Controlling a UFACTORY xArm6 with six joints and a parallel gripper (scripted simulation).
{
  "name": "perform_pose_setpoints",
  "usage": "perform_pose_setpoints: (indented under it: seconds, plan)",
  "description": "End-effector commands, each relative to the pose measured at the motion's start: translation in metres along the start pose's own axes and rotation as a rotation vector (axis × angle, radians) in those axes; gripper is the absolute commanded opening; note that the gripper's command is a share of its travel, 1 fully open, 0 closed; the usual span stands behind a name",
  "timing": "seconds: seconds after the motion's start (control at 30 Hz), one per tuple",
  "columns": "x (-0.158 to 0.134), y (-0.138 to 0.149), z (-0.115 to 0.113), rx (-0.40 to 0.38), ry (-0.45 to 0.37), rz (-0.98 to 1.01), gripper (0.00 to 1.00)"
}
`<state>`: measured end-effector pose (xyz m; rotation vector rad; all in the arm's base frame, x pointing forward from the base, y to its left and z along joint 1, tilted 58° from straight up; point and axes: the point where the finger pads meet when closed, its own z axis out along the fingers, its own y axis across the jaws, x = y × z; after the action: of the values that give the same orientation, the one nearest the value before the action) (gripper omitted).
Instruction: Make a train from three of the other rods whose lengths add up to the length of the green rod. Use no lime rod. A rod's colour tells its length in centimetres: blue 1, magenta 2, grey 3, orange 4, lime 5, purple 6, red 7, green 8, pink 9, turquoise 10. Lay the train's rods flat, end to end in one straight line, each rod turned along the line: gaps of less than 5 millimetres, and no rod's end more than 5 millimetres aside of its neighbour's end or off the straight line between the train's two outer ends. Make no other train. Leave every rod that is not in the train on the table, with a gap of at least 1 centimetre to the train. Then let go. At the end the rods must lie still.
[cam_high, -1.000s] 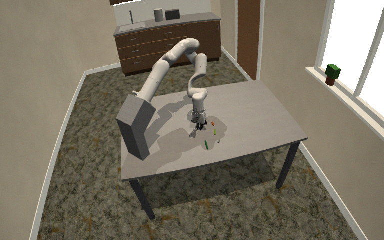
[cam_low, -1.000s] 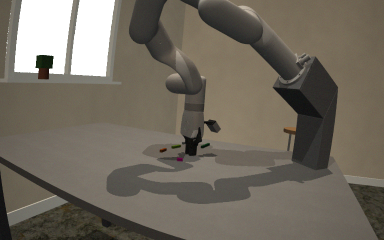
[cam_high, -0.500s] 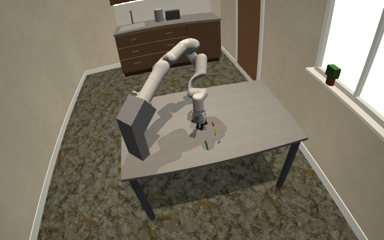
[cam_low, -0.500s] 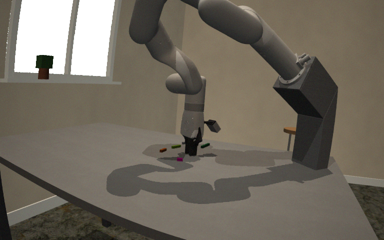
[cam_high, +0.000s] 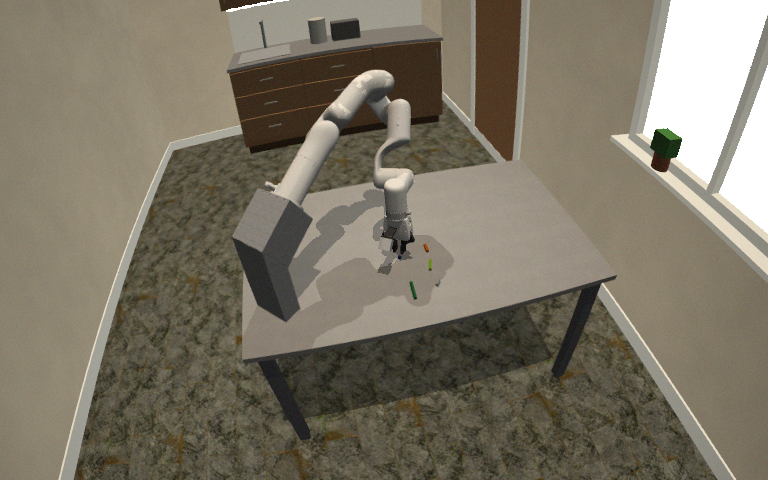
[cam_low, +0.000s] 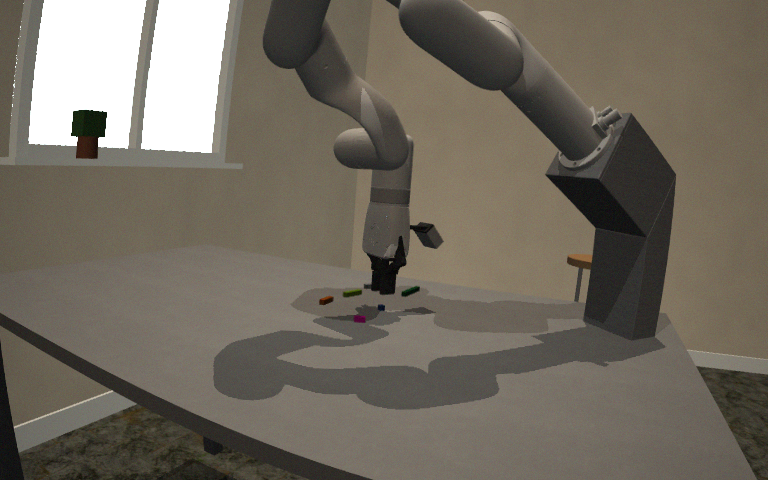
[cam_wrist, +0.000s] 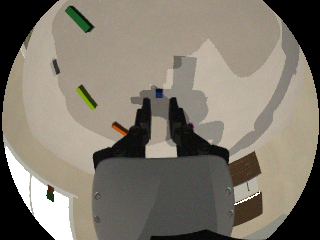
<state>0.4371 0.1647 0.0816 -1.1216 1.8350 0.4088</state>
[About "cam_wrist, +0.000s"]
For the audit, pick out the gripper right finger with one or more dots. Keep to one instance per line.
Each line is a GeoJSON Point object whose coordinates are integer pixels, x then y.
{"type": "Point", "coordinates": [187, 142]}

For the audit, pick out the orange rod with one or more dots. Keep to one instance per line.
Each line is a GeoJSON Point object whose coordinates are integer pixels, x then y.
{"type": "Point", "coordinates": [119, 128]}

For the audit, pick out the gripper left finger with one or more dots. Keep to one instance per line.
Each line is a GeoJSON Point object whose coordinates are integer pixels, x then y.
{"type": "Point", "coordinates": [134, 143]}

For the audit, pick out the grey rod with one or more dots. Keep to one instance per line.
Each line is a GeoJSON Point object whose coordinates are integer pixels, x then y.
{"type": "Point", "coordinates": [54, 67]}

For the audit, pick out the small blue cube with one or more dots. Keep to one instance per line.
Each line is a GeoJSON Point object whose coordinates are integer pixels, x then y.
{"type": "Point", "coordinates": [159, 93]}

